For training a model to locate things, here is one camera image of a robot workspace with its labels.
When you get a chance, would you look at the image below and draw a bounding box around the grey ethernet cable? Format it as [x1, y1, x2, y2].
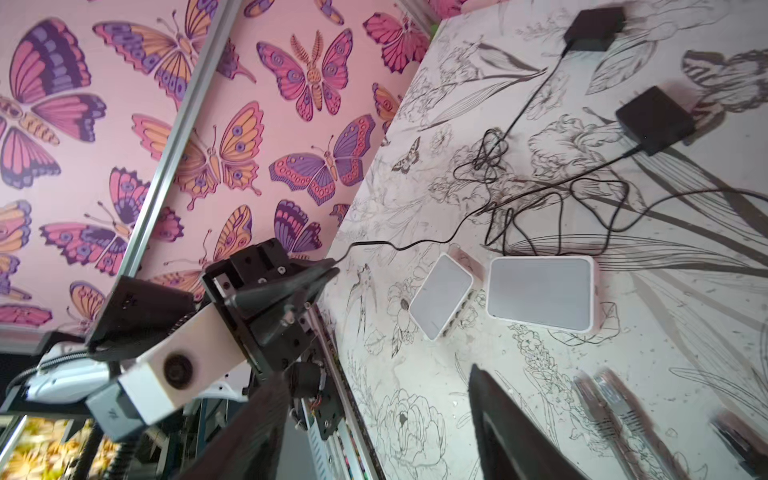
[592, 367, 679, 480]
[571, 371, 649, 480]

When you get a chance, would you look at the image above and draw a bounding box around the black power adapter near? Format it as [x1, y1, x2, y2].
[615, 86, 696, 156]

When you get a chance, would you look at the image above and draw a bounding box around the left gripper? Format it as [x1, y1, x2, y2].
[202, 239, 339, 439]

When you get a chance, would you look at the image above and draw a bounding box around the grey ethernet cable lower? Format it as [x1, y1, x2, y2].
[571, 371, 649, 480]

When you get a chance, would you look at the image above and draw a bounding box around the grey ethernet cable upper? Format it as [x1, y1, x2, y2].
[592, 367, 679, 480]

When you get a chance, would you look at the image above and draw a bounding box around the black ethernet cable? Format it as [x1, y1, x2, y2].
[710, 410, 768, 475]

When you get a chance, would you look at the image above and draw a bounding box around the black power adapter far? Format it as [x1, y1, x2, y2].
[563, 6, 626, 53]

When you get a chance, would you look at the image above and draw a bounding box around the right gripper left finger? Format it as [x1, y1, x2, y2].
[178, 373, 291, 480]

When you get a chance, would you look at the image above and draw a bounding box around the black adapter cable tangled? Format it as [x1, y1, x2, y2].
[452, 41, 573, 185]

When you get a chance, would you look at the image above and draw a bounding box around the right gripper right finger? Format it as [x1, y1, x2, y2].
[468, 365, 585, 480]

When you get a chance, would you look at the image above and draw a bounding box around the black power cable with plug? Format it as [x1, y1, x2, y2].
[326, 143, 768, 265]

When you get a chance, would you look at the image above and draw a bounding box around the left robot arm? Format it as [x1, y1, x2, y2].
[4, 239, 344, 479]

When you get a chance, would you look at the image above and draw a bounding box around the black power adapter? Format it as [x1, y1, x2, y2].
[615, 86, 696, 156]
[563, 6, 626, 53]

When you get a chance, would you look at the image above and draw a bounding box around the aluminium frame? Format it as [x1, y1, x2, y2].
[118, 0, 241, 277]

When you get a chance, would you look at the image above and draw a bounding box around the front aluminium rail base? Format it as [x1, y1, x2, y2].
[301, 307, 385, 479]

